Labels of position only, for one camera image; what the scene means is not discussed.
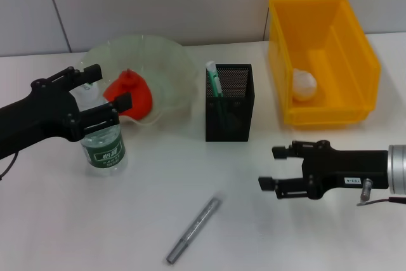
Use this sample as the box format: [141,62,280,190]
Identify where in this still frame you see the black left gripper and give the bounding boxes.
[0,63,133,161]

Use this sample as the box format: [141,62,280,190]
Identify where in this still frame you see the left gripper plug with cable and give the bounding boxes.
[0,150,19,180]

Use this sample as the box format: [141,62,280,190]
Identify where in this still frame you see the white paper ball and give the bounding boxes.
[291,68,318,102]

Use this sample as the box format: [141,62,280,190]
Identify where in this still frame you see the gripper plug with cable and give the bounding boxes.
[0,150,19,180]
[356,178,406,207]

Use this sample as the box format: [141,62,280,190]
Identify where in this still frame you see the clear green-label water bottle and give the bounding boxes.
[74,81,128,178]

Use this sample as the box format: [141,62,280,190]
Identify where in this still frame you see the black mesh pen holder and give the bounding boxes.
[205,63,256,143]

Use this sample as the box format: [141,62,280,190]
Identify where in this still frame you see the right gripper plug with cable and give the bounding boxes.
[356,178,406,207]

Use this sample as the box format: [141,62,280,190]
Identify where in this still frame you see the grey marker pen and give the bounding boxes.
[166,197,223,265]

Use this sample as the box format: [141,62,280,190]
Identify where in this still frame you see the mint green utility knife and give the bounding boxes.
[205,60,232,134]

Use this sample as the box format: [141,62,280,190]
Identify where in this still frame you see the yellow plastic storage bin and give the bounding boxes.
[268,0,381,127]

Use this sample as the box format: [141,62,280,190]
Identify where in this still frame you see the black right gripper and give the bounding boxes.
[258,140,390,201]

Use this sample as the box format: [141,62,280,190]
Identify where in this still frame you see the wavy clear glass fruit plate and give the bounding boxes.
[81,33,199,128]

